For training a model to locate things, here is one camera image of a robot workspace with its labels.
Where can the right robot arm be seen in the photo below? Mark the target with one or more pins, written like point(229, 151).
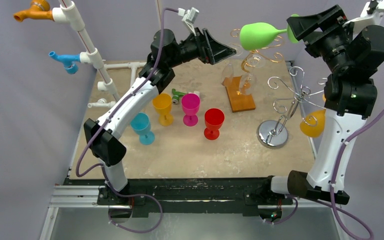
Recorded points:
point(353, 50)

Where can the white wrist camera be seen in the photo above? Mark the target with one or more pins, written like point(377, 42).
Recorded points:
point(189, 17)
point(371, 14)

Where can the green wine glass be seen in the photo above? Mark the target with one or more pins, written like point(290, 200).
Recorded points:
point(260, 34)

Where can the red wine glass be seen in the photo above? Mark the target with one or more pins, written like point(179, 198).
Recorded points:
point(214, 119)

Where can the green faucet with white elbow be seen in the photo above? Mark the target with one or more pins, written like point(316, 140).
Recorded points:
point(177, 95)

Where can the wooden rack base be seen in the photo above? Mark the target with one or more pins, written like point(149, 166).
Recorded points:
point(239, 102)

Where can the chrome wire glass rack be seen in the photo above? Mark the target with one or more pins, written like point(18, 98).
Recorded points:
point(273, 134)

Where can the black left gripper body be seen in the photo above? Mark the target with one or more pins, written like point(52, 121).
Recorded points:
point(192, 49)

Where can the orange faucet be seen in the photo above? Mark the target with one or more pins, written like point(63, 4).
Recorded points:
point(38, 10)

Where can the white PVC pipe frame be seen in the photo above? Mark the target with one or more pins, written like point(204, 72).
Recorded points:
point(68, 13)

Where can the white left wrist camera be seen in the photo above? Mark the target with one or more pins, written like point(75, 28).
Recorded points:
point(189, 17)

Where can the pink wine glass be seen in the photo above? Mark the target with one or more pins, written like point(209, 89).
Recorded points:
point(190, 104)

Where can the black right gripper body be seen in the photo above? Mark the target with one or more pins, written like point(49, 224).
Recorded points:
point(316, 33)

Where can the blue faucet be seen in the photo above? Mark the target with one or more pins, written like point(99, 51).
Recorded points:
point(67, 60)

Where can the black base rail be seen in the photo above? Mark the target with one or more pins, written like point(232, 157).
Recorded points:
point(247, 196)

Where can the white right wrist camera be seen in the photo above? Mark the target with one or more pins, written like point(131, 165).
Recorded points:
point(371, 14)

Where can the clear wine glass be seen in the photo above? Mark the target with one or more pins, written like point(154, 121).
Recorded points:
point(227, 75)
point(248, 80)

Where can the blue wine glass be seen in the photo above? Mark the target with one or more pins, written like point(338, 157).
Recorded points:
point(141, 125)

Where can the yellow wine glass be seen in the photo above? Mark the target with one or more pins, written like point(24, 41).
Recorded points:
point(163, 106)

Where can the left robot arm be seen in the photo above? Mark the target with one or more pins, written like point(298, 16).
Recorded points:
point(102, 135)

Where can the orange wine glass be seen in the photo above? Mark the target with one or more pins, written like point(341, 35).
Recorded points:
point(313, 124)

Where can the gold wire glass rack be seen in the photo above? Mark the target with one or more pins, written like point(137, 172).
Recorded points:
point(278, 42)

